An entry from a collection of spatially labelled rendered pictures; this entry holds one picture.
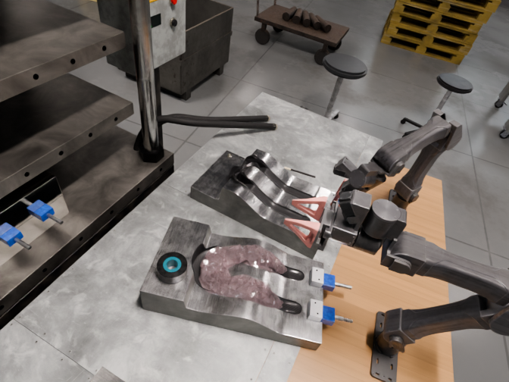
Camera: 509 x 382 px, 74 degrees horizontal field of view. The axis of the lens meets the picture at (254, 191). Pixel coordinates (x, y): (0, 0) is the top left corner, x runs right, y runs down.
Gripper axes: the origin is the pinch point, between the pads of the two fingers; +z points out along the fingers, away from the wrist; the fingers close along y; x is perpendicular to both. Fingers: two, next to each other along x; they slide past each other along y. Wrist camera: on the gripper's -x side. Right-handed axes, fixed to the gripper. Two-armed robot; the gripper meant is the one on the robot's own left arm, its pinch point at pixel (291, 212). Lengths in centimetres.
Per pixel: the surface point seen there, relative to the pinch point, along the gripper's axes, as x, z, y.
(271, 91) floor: 117, 71, -262
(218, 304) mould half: 31.0, 10.9, 12.0
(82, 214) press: 39, 68, -3
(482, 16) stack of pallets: 60, -133, -497
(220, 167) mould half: 32, 34, -40
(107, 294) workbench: 38, 42, 19
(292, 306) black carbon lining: 34.7, -8.3, 2.4
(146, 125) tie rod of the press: 21, 63, -37
